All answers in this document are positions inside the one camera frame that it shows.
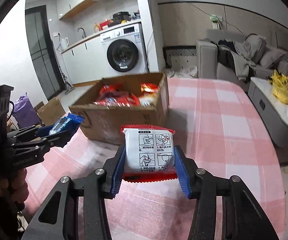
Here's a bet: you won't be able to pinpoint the blue oreo snack pack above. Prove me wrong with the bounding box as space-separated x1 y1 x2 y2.
49 113 84 135

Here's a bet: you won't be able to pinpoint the white red snack pack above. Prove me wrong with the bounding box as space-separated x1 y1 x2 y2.
121 125 177 183

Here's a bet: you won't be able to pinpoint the red oreo snack bag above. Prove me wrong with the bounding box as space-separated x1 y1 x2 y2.
93 83 140 107

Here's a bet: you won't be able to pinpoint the person's left hand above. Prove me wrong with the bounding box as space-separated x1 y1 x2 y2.
0 168 29 203

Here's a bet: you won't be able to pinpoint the purple plastic bag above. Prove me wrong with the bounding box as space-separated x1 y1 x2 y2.
12 93 42 128

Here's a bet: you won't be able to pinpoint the small cardboard box on floor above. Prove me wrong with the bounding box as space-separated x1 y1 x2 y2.
34 97 66 126

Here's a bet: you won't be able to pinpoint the brown cardboard box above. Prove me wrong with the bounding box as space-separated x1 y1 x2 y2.
69 73 169 145

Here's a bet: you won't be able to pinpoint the dark glass door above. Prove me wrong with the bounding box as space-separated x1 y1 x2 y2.
25 5 65 100

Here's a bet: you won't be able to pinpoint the white kitchen base cabinets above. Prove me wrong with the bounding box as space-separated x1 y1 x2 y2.
62 36 108 85

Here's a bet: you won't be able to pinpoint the white electric kettle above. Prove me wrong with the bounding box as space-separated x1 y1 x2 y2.
60 37 70 50

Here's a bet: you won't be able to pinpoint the pink plaid tablecloth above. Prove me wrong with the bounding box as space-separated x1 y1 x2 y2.
23 77 285 239

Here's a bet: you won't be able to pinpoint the noodle snack bag in box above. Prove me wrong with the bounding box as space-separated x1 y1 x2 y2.
139 83 159 107

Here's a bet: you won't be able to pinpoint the kitchen faucet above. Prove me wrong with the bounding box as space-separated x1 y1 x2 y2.
77 28 86 39

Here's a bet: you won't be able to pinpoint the white marble coffee table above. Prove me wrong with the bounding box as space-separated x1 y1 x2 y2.
248 77 288 148

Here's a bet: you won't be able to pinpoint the white washing machine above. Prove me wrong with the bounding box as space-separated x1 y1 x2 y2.
100 22 149 77

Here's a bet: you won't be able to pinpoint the yellow plastic bag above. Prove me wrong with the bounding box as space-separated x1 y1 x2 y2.
269 69 288 105

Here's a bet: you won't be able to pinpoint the black rice cooker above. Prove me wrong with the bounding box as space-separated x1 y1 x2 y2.
113 11 131 25

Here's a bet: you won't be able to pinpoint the clothes pile on sofa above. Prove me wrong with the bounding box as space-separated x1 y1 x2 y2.
217 34 266 82

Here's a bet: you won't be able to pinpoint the grey sofa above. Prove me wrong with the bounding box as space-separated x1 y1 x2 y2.
196 27 288 91

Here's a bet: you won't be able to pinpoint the white power strip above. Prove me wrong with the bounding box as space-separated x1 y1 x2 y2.
210 15 223 30

